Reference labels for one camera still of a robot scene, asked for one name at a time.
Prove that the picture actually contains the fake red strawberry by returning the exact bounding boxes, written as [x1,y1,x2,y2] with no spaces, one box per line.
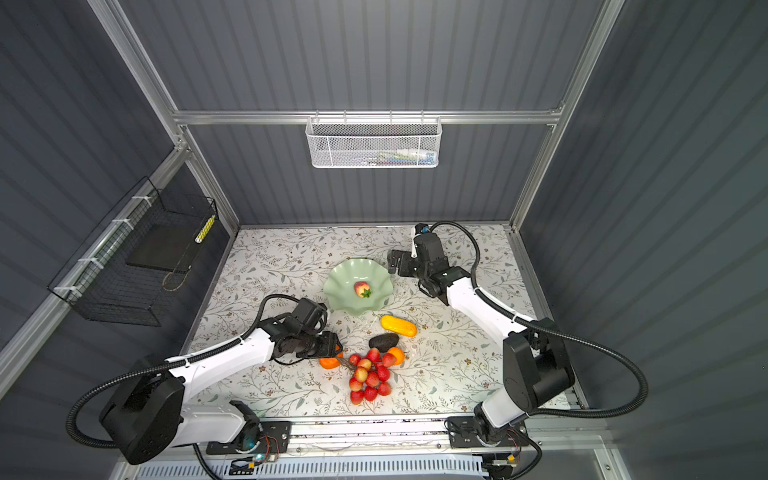
[354,281,372,298]

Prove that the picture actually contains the fake yellow corn cob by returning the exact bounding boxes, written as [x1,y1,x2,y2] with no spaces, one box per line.
[380,315,418,338]

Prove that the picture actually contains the fake dark avocado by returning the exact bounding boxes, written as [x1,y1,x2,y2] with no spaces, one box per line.
[368,333,400,353]

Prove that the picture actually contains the small fake orange tangerine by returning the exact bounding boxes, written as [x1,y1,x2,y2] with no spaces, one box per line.
[388,347,405,365]

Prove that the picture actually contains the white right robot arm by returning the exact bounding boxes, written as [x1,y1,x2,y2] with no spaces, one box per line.
[387,223,575,445]

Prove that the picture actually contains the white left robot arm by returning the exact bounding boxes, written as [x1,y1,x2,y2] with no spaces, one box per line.
[99,297,342,465]

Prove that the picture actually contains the green wavy fruit bowl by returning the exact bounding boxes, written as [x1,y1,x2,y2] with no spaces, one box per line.
[323,258,394,316]

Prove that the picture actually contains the fake red grape bunch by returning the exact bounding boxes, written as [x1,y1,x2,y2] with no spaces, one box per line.
[341,348,399,405]

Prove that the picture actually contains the markers in white basket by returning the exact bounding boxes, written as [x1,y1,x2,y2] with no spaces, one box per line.
[360,149,438,167]

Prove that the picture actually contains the yellow tube in basket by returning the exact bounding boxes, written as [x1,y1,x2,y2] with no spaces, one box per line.
[194,214,217,244]

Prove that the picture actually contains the black pad in basket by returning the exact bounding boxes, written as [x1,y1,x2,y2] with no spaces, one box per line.
[126,225,202,274]

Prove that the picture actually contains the right black corrugated cable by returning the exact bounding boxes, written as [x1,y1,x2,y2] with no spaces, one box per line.
[429,220,650,419]

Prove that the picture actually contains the black corrugated cable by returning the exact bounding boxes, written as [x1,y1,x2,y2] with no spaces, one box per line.
[65,293,328,450]
[429,220,650,419]

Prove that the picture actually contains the white wire wall basket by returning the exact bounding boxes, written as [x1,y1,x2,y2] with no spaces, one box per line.
[305,119,443,169]

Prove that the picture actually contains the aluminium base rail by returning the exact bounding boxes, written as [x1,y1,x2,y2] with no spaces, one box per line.
[206,413,529,460]

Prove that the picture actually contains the black wire side basket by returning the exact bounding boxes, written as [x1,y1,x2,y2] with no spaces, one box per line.
[48,180,218,327]

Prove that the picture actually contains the left black corrugated cable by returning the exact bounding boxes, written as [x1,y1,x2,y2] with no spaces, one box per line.
[65,293,328,450]

